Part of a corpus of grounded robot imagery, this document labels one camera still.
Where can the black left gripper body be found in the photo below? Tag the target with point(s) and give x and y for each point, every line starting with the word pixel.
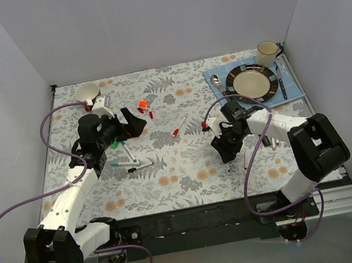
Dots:
pixel 123 127

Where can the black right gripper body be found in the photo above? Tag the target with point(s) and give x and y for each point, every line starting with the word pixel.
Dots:
pixel 228 137

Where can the green capped black highlighter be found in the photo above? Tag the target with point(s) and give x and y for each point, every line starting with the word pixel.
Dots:
pixel 115 144

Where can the orange highlighter cap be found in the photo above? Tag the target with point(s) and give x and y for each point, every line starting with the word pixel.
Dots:
pixel 143 103

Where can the orange capped black highlighter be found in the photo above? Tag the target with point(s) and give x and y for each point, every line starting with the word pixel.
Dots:
pixel 266 141

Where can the pink capped white pen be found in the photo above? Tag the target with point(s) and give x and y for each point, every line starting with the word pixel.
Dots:
pixel 273 144

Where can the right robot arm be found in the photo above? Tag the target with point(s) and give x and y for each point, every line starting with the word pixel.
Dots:
pixel 316 145

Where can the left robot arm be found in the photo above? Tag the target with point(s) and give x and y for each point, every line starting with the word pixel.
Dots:
pixel 57 239

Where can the black capped white pen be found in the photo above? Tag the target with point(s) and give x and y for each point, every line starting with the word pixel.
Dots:
pixel 136 168

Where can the red ceramic cup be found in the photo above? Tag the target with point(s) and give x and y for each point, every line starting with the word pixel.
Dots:
pixel 87 93

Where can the black rimmed beige plate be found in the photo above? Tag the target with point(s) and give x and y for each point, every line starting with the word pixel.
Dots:
pixel 252 81

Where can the cream enamel mug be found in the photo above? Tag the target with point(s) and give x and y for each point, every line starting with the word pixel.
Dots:
pixel 267 52

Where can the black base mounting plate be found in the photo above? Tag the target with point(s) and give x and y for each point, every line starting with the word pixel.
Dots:
pixel 199 227

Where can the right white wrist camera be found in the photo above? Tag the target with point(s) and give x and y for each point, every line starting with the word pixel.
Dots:
pixel 212 124

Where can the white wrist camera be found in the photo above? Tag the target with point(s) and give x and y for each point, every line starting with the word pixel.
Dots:
pixel 101 107
pixel 212 124

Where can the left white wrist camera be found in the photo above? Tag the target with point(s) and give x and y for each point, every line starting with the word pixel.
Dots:
pixel 101 107

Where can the steel spoon patterned handle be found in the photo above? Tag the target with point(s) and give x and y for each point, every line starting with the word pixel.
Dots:
pixel 216 82

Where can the steel knife patterned handle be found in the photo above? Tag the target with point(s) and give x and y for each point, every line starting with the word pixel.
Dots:
pixel 280 79

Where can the aluminium frame rail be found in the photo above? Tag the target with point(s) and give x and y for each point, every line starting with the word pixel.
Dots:
pixel 337 200

